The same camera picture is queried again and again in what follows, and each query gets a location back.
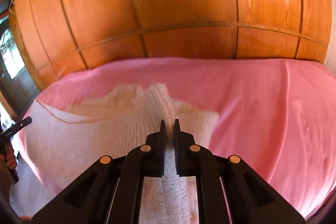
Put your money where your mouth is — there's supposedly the white knitted sweater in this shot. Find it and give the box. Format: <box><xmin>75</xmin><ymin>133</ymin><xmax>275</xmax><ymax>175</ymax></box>
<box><xmin>26</xmin><ymin>83</ymin><xmax>219</xmax><ymax>223</ymax></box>

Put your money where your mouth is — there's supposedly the person's left hand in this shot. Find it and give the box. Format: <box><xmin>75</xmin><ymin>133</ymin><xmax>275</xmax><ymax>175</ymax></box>
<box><xmin>0</xmin><ymin>143</ymin><xmax>17</xmax><ymax>170</ymax></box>

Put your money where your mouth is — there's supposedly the pink bed sheet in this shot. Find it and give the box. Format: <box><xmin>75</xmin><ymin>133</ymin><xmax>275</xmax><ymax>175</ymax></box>
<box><xmin>19</xmin><ymin>58</ymin><xmax>335</xmax><ymax>218</ymax></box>

